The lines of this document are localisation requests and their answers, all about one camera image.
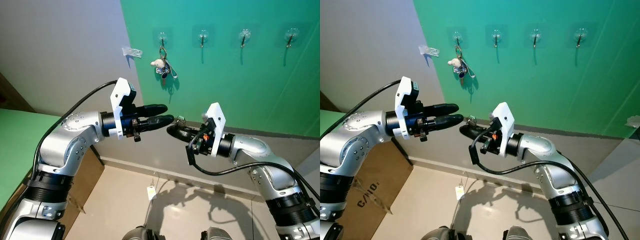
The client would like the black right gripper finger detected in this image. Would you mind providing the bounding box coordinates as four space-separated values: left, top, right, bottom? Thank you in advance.
464 131 493 145
172 131 202 145
459 123 492 135
166 123 201 135

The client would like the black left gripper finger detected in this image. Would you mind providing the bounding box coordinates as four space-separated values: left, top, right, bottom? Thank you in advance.
136 104 169 117
426 114 464 131
423 103 460 116
139 114 175 132

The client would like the brown cardboard box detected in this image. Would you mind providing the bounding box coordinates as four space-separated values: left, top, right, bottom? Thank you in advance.
0 145 106 238
345 140 415 240

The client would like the green corrugated plastic sheet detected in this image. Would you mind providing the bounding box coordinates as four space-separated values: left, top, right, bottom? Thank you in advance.
320 110 346 136
0 108 63 211

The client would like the robot left leg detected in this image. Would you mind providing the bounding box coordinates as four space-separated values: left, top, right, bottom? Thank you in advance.
421 226 463 240
121 226 161 240

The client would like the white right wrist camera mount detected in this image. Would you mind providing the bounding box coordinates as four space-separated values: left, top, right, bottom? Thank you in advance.
490 101 516 158
202 102 227 158

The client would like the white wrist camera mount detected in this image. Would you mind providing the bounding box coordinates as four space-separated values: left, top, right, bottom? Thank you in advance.
393 76 421 140
202 102 227 158
490 101 516 158
109 77 137 140

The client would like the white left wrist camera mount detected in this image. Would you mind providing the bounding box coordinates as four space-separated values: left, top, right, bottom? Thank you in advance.
109 77 137 140
393 76 421 140

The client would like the keychain with white plush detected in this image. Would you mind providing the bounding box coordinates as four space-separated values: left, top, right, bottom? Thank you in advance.
150 46 178 81
446 45 473 81

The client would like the green wall panel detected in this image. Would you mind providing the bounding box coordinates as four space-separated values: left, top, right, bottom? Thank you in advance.
120 0 321 138
412 0 640 138

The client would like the clear adhesive wall hook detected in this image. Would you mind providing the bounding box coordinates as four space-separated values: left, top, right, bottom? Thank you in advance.
192 25 215 48
233 24 256 48
152 27 174 49
279 22 303 49
485 25 508 48
525 24 548 48
446 27 468 49
569 22 593 49

